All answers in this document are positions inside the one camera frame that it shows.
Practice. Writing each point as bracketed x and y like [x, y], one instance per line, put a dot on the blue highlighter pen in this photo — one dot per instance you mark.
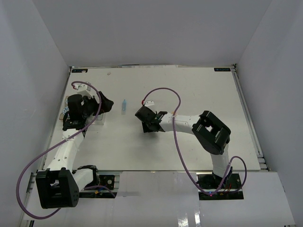
[124, 105]

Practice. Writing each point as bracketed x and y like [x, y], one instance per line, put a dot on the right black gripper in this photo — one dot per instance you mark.
[146, 128]

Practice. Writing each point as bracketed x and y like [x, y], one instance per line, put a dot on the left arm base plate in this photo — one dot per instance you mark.
[104, 180]

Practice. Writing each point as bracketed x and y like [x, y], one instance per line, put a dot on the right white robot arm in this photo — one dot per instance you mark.
[211, 132]

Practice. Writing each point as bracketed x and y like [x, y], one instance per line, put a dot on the clear compartment organizer tray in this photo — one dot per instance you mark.
[99, 121]

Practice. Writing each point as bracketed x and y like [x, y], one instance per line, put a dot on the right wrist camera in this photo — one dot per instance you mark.
[148, 103]

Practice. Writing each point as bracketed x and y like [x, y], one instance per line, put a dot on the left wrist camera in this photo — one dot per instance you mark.
[83, 89]

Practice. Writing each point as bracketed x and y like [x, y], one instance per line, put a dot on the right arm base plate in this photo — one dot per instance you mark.
[228, 191]

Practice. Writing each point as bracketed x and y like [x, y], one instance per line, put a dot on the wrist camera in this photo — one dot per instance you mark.
[148, 103]
[83, 89]

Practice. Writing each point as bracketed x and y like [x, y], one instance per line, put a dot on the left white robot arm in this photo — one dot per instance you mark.
[59, 185]

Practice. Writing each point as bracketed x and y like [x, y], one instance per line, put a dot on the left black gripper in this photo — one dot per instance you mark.
[107, 104]

